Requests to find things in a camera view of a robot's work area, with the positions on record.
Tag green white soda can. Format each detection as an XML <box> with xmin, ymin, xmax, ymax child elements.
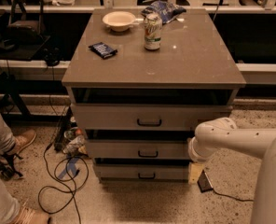
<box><xmin>144</xmin><ymin>13</ymin><xmax>162</xmax><ymax>50</ymax></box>

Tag grey drawer cabinet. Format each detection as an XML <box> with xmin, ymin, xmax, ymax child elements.
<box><xmin>61</xmin><ymin>7</ymin><xmax>247</xmax><ymax>185</ymax></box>

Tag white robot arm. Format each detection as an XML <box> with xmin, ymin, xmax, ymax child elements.
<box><xmin>188</xmin><ymin>118</ymin><xmax>276</xmax><ymax>224</ymax></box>

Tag person's upper leg and shoe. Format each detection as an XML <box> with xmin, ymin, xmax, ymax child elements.
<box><xmin>0</xmin><ymin>114</ymin><xmax>36</xmax><ymax>155</ymax></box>

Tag pile of bottles on floor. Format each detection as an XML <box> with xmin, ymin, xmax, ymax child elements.
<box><xmin>62</xmin><ymin>117</ymin><xmax>87</xmax><ymax>156</ymax></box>

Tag person's lower leg and shoe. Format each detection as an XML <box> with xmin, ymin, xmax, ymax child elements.
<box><xmin>0</xmin><ymin>179</ymin><xmax>50</xmax><ymax>224</ymax></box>

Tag black floor cable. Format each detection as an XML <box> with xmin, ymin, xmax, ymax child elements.
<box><xmin>37</xmin><ymin>143</ymin><xmax>90</xmax><ymax>224</ymax></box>

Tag black floor power box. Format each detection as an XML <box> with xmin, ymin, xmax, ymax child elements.
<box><xmin>198</xmin><ymin>171</ymin><xmax>214</xmax><ymax>193</ymax></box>

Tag person's leg and shoe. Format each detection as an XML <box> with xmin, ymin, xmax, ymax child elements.
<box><xmin>0</xmin><ymin>179</ymin><xmax>50</xmax><ymax>224</ymax></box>
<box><xmin>0</xmin><ymin>114</ymin><xmax>36</xmax><ymax>155</ymax></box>

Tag black bag on shelf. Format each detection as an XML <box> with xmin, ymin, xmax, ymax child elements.
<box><xmin>7</xmin><ymin>0</ymin><xmax>45</xmax><ymax>45</ymax></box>

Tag white bowl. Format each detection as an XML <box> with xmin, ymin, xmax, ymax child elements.
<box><xmin>103</xmin><ymin>11</ymin><xmax>136</xmax><ymax>32</ymax></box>

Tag black headphones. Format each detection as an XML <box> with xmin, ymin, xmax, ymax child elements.
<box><xmin>43</xmin><ymin>48</ymin><xmax>60</xmax><ymax>67</ymax></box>

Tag blue chip bag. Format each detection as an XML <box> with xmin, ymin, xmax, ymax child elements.
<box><xmin>141</xmin><ymin>0</ymin><xmax>186</xmax><ymax>24</ymax></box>

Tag grey drawer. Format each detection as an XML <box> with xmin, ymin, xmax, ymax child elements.
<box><xmin>86</xmin><ymin>140</ymin><xmax>189</xmax><ymax>160</ymax></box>
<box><xmin>93</xmin><ymin>164</ymin><xmax>188</xmax><ymax>180</ymax></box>
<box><xmin>71</xmin><ymin>104</ymin><xmax>232</xmax><ymax>131</ymax></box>

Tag blue snack bar packet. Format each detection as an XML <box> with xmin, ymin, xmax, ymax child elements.
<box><xmin>89</xmin><ymin>42</ymin><xmax>117</xmax><ymax>59</ymax></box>

